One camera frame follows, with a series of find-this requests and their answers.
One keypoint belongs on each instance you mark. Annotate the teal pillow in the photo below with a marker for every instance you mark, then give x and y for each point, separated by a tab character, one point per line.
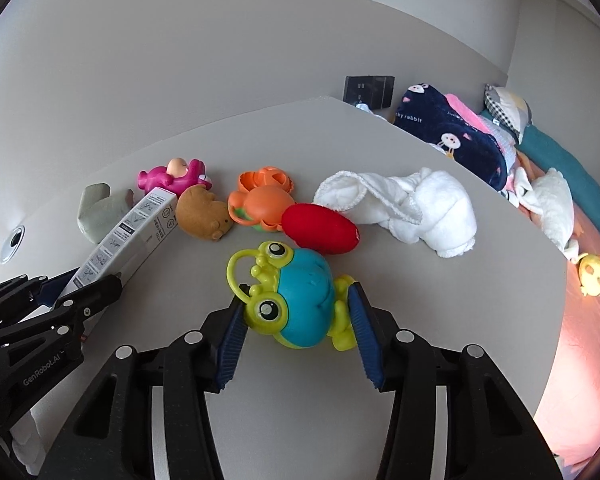
547	153

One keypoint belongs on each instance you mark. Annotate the black wall socket panel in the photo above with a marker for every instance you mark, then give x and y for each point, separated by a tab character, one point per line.
374	91

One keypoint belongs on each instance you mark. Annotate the white goose plush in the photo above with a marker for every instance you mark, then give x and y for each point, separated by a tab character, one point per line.
549	201

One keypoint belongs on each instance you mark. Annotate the red oval plush toy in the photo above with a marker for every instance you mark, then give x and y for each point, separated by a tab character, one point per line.
319	228

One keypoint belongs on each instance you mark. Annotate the brown bear toy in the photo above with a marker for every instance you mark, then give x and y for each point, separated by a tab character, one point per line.
201	215

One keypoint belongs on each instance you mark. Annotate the pink bed sheet mattress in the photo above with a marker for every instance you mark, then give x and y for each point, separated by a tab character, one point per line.
569	411

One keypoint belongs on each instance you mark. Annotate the white printed cardboard box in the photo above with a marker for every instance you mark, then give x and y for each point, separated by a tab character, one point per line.
132	240

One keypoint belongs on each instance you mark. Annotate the pink rubber dinosaur toy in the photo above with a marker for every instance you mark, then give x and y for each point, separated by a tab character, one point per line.
176	177

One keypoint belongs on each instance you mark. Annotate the yellow chick plush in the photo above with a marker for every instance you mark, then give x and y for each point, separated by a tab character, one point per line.
589	274

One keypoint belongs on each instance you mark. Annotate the green blue frog toy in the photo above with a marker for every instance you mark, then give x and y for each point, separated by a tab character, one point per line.
291	295

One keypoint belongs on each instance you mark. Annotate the grey foam corner guard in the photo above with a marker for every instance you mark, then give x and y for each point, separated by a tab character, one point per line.
100	210

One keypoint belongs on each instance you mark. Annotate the orange plastic toy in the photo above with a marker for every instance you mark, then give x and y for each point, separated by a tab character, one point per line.
261	198

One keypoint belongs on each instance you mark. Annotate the navy rabbit print blanket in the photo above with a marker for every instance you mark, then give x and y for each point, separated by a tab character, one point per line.
425	112

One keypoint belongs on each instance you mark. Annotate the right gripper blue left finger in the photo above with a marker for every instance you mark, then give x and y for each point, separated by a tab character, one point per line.
225	330

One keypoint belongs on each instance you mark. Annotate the desk cable grommet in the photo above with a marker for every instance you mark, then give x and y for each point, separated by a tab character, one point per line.
12	243

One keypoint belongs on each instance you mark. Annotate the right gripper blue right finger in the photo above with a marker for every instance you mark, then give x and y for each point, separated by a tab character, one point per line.
374	331

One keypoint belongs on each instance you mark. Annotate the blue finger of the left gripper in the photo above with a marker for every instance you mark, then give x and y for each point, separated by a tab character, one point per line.
19	296
71	310

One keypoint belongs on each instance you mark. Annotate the white towel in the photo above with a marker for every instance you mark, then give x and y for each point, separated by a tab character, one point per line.
427	206

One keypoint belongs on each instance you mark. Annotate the checkered pillow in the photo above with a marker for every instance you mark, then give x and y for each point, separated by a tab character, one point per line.
508	110

